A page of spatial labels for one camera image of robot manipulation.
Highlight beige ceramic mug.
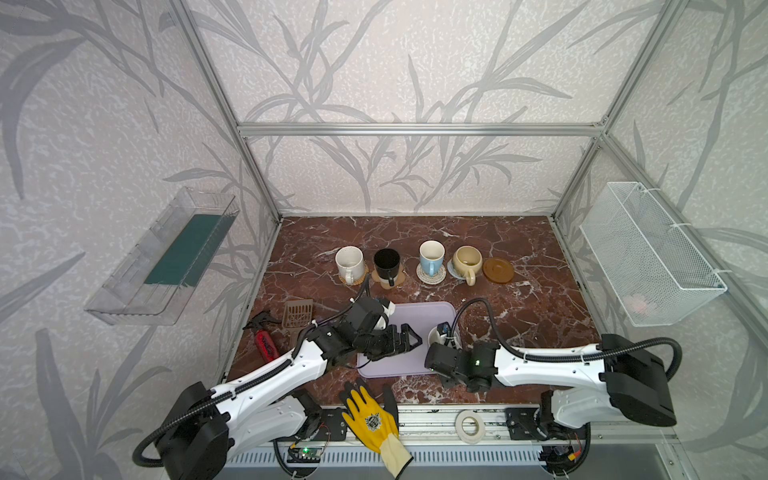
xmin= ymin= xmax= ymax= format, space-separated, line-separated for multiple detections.
xmin=451 ymin=245 xmax=483 ymax=287

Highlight grey blue round coaster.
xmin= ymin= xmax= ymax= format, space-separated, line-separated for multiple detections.
xmin=447 ymin=260 xmax=466 ymax=282

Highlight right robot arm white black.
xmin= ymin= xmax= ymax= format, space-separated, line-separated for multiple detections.
xmin=424 ymin=334 xmax=683 ymax=429

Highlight brown wooden round coaster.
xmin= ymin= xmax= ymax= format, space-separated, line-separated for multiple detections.
xmin=482 ymin=257 xmax=515 ymax=284

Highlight lavender plastic tray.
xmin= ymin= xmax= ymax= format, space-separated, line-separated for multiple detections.
xmin=357 ymin=302 xmax=456 ymax=379

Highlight red black pliers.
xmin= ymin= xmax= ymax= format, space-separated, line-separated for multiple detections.
xmin=243 ymin=310 xmax=280 ymax=363

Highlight cork paw shaped coaster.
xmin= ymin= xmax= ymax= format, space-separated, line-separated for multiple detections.
xmin=372 ymin=269 xmax=406 ymax=290

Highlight black mug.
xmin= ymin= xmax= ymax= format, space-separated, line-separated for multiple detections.
xmin=374 ymin=248 xmax=401 ymax=288

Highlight green circuit board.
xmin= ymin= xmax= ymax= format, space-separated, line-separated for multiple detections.
xmin=287 ymin=446 xmax=324 ymax=464

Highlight white speckled mug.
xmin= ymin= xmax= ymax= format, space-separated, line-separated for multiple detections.
xmin=335 ymin=246 xmax=366 ymax=282

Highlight white wire mesh basket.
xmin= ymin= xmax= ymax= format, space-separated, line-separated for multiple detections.
xmin=580 ymin=182 xmax=728 ymax=327

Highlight yellow work glove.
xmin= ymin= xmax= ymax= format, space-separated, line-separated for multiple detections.
xmin=340 ymin=383 xmax=413 ymax=479

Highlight black glove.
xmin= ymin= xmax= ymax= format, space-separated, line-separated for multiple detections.
xmin=338 ymin=377 xmax=399 ymax=427

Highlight round woven rattan coaster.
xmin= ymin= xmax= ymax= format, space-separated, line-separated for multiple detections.
xmin=339 ymin=265 xmax=369 ymax=286

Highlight white tape roll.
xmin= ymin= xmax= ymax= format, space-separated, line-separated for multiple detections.
xmin=454 ymin=410 xmax=486 ymax=445

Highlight beige slotted plastic basket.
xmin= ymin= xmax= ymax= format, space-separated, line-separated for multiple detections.
xmin=282 ymin=299 xmax=314 ymax=347

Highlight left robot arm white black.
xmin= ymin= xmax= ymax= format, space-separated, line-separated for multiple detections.
xmin=132 ymin=295 xmax=422 ymax=479

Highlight white mug blue handle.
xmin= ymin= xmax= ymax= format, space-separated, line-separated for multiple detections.
xmin=419 ymin=240 xmax=445 ymax=277

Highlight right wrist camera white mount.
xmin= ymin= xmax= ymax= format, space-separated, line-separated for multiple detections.
xmin=433 ymin=322 xmax=453 ymax=346

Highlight clear plastic wall shelf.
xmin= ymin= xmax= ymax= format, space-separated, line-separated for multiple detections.
xmin=85 ymin=187 xmax=240 ymax=326

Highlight multicolour woven round coaster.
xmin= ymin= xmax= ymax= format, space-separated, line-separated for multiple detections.
xmin=416 ymin=265 xmax=447 ymax=285

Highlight white mug lavender handle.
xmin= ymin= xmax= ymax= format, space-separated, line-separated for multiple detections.
xmin=428 ymin=327 xmax=463 ymax=350

